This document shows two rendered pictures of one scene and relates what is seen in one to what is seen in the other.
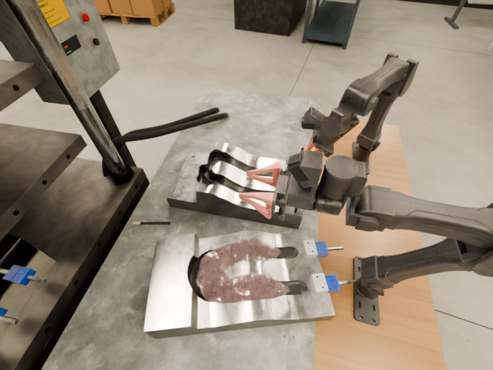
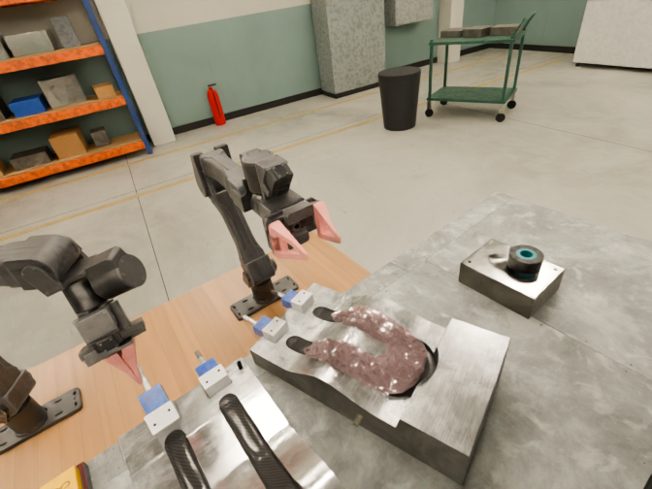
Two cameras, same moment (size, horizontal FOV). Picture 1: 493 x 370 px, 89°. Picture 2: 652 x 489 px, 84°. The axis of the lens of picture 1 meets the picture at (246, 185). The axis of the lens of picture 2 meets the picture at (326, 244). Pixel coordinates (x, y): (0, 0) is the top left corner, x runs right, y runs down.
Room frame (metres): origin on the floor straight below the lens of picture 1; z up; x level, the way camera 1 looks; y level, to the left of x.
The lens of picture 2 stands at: (0.66, 0.34, 1.53)
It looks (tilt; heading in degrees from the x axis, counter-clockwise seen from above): 36 degrees down; 225
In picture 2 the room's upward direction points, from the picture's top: 9 degrees counter-clockwise
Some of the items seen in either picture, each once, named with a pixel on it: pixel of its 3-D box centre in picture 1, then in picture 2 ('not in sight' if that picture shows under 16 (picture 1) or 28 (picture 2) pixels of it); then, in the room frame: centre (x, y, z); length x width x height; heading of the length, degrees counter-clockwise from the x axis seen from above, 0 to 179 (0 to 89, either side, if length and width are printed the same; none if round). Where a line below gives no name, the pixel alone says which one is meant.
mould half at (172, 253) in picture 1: (240, 276); (370, 352); (0.27, 0.02, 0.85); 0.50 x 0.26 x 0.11; 96
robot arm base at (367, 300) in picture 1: (370, 284); (262, 288); (0.25, -0.37, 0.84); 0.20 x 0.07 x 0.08; 165
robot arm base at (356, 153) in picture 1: (363, 151); (23, 414); (0.83, -0.52, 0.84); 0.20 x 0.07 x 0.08; 165
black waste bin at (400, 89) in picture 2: not in sight; (399, 99); (-3.20, -1.99, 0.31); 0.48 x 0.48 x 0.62
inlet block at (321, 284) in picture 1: (333, 283); (289, 298); (0.25, -0.26, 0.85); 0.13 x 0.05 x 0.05; 96
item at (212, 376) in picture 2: not in sight; (208, 369); (0.52, -0.23, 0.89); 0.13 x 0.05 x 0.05; 79
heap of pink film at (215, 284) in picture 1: (241, 269); (365, 341); (0.27, 0.01, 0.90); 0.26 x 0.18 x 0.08; 96
